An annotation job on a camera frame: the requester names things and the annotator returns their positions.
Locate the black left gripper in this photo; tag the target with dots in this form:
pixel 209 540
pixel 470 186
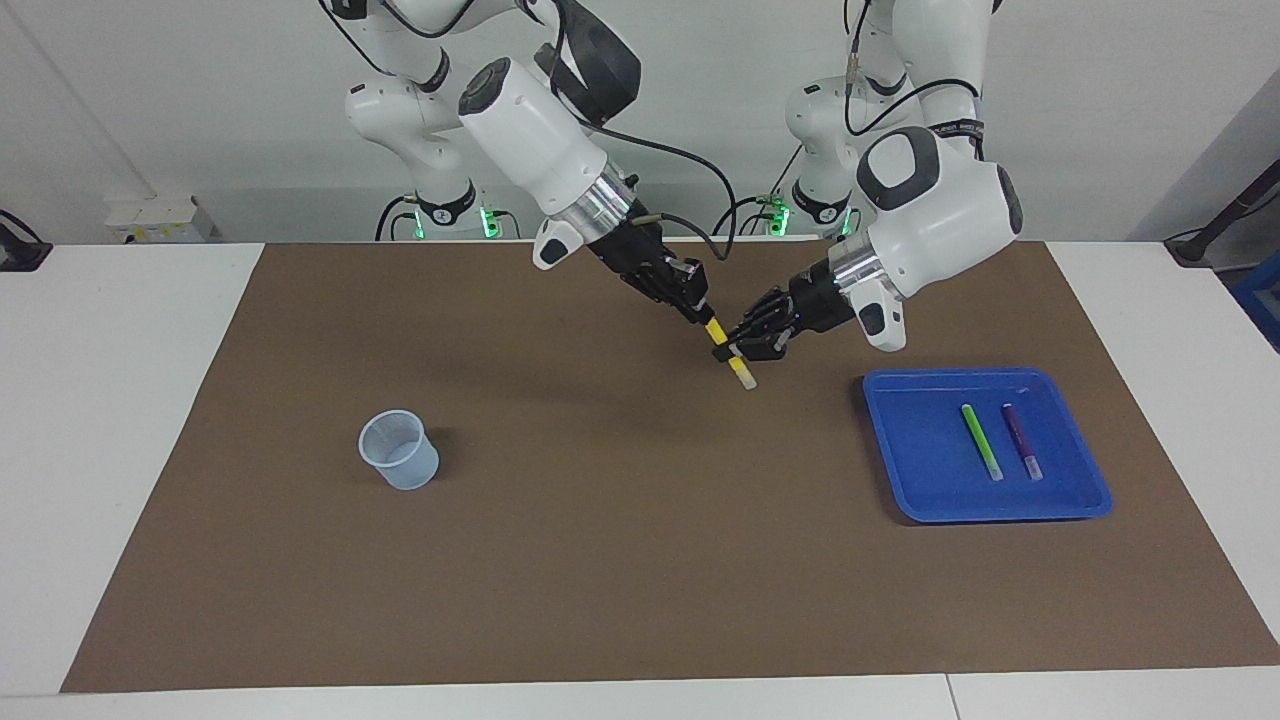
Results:
pixel 820 298

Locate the clear plastic cup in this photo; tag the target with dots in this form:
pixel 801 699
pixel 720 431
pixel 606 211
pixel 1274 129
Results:
pixel 405 465

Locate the blue plastic tray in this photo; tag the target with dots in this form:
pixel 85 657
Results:
pixel 940 470

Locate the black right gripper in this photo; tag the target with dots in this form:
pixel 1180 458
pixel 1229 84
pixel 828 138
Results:
pixel 640 255

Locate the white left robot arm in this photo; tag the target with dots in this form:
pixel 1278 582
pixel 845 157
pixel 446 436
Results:
pixel 940 210

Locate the white wall socket box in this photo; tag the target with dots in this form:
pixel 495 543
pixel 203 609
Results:
pixel 155 220

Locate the black stand pole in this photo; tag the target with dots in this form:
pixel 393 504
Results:
pixel 1230 215

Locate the black clamp mount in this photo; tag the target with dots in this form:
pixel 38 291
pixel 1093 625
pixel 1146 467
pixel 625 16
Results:
pixel 20 255

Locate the brown table mat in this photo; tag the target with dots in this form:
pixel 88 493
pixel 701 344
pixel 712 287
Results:
pixel 640 560

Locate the yellow pen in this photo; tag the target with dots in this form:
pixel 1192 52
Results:
pixel 742 372

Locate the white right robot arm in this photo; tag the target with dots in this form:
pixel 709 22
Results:
pixel 530 140

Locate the green pen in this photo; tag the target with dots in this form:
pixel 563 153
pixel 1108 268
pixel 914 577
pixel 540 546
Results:
pixel 982 440

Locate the purple pen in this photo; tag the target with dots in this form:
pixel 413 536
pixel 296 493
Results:
pixel 1022 440

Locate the blue storage bin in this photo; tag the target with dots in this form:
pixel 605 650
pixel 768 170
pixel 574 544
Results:
pixel 1262 295

